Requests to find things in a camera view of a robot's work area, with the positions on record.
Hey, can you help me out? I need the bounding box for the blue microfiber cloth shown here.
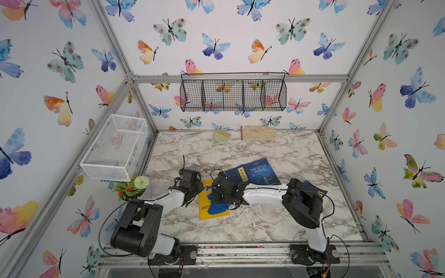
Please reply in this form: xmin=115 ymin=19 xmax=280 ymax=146
xmin=207 ymin=187 xmax=228 ymax=215

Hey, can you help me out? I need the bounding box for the yellow cover book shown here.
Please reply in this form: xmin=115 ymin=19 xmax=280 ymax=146
xmin=198 ymin=180 xmax=229 ymax=221

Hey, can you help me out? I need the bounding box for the blue Little Prince book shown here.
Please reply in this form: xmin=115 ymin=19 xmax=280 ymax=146
xmin=243 ymin=158 xmax=281 ymax=185

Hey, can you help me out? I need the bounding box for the dark blue yellow-label book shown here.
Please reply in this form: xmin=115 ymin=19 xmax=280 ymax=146
xmin=224 ymin=165 xmax=249 ymax=186

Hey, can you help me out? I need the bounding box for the navy yellow-label book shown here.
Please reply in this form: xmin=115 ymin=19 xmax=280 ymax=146
xmin=303 ymin=180 xmax=327 ymax=199

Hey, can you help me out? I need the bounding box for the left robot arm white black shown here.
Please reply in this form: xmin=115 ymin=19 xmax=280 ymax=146
xmin=110 ymin=169 xmax=204 ymax=265

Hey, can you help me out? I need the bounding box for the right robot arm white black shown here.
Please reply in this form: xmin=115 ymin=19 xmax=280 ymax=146
xmin=212 ymin=174 xmax=340 ymax=266

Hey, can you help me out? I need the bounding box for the potted flowers white pot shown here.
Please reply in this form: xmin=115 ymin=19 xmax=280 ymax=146
xmin=113 ymin=176 xmax=150 ymax=202

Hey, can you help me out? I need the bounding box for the white mesh wall basket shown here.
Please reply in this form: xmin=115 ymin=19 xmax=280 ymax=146
xmin=80 ymin=114 xmax=148 ymax=182

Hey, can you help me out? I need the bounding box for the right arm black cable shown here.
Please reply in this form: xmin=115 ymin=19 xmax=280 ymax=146
xmin=210 ymin=168 xmax=351 ymax=278

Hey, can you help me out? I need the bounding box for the black wire wall basket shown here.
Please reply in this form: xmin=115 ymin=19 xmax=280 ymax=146
xmin=177 ymin=73 xmax=287 ymax=112

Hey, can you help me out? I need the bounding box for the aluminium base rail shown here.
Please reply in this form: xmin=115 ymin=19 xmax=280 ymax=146
xmin=99 ymin=241 xmax=389 ymax=269

